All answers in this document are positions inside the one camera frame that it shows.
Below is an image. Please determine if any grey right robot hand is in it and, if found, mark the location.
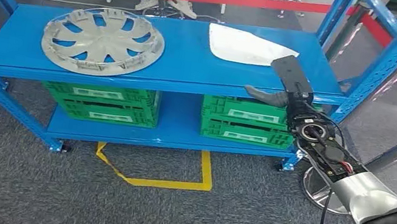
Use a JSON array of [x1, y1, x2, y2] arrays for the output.
[[242, 84, 291, 110]]

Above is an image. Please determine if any white plastic shell part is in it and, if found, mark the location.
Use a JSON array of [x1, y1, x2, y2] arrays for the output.
[[203, 22, 302, 73]]

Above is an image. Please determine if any blue metal shelf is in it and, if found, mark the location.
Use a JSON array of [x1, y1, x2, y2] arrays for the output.
[[0, 0, 397, 213]]

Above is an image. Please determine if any yellow floor tape square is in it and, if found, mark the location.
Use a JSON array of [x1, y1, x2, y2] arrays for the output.
[[91, 132, 219, 200]]

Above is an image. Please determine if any silver wheel hubcap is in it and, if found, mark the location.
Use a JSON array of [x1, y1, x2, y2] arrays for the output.
[[36, 0, 171, 88]]

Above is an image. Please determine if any dark stanchion post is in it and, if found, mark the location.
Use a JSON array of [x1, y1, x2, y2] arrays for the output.
[[323, 2, 373, 69]]

